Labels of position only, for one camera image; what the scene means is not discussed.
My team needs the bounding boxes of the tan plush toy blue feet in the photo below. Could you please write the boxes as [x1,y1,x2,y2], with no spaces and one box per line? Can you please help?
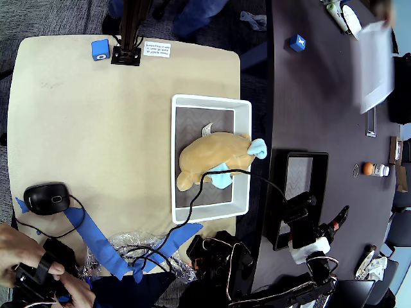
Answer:
[176,121,269,193]

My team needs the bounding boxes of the white box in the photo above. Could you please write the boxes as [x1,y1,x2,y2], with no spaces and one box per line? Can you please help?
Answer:
[351,21,396,116]

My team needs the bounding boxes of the black tray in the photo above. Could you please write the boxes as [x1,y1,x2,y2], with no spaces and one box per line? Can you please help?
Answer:
[263,149,330,252]

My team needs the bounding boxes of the white plastic bin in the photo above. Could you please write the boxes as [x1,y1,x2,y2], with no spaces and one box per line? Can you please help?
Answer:
[171,94,252,225]

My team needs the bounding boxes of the blurred bystander hand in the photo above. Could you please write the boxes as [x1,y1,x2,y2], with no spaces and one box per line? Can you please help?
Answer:
[373,0,398,29]

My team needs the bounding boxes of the person's right hand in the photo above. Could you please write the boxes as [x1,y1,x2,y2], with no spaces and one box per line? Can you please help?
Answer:
[58,273,98,308]

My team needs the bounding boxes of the person's left hand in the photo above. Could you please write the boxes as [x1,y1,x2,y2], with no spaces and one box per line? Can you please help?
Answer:
[0,222,66,289]

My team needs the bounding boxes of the black wrist webcam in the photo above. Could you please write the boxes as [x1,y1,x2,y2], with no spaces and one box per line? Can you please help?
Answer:
[282,191,318,225]

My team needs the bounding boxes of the white food wrapper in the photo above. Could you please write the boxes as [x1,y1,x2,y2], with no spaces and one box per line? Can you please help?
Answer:
[354,245,377,279]

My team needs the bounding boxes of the grey wavy pattern liner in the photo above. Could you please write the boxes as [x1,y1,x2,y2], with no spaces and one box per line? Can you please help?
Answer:
[175,107,234,208]
[278,157,314,242]

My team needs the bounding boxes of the crumpled white tissue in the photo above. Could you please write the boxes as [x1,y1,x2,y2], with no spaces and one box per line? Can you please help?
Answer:
[365,255,390,282]

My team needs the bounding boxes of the dark office chair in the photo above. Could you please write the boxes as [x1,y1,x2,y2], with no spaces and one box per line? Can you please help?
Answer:
[383,187,411,257]

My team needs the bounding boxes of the dark laptop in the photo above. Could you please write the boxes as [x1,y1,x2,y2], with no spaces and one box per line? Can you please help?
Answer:
[333,278,377,308]

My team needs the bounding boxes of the brown cardboard box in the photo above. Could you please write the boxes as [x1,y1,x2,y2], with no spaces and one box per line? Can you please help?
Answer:
[389,136,404,165]

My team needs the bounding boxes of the wide blue tape strip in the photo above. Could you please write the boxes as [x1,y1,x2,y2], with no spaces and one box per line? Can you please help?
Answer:
[131,223,205,284]

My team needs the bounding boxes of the clear crumpled plastic wrap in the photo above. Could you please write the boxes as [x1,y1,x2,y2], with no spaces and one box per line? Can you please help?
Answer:
[78,230,198,283]

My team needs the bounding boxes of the grey table base beam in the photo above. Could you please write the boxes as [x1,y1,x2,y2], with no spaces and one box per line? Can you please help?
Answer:
[240,40,269,72]

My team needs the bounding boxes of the blue cube with X mark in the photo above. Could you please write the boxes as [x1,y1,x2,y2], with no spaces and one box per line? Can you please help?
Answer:
[288,34,307,52]

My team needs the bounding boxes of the long blue tape strip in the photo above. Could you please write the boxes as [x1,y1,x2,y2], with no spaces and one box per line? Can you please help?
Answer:
[63,207,134,282]

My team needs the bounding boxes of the white round disc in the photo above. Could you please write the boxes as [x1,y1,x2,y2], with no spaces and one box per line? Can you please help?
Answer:
[341,4,363,41]

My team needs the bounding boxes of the white tube green cap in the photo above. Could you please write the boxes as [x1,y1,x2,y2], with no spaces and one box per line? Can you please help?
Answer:
[326,1,350,32]

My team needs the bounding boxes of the grey cloth rag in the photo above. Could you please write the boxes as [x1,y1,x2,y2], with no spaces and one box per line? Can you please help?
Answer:
[240,11,268,32]

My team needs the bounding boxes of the white printed paper label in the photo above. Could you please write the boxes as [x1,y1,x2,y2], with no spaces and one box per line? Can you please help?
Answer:
[143,40,171,59]

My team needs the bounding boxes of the blue jeans leg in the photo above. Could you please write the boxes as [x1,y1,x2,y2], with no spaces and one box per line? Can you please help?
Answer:
[107,0,229,38]

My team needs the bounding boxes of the black computer mouse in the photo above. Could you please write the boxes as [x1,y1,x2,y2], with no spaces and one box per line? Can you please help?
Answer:
[23,182,71,216]

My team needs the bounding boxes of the blue cube with O mark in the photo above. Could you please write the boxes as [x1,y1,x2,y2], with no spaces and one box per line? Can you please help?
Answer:
[91,38,110,62]

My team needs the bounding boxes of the small blue tape piece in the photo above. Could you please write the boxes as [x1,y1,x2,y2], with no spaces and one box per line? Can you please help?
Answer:
[15,197,31,215]

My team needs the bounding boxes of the black webcam cable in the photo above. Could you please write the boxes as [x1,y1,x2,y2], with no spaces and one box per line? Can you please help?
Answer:
[120,169,290,273]

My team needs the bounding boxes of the silver cable slot frame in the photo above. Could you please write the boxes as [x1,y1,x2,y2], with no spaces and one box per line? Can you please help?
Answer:
[365,107,377,138]

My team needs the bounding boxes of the thin black mouse cable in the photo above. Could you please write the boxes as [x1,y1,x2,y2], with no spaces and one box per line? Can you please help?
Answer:
[14,193,87,239]

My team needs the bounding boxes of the black camera pole mount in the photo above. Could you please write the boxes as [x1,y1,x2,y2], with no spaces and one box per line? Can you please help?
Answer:
[110,0,152,67]

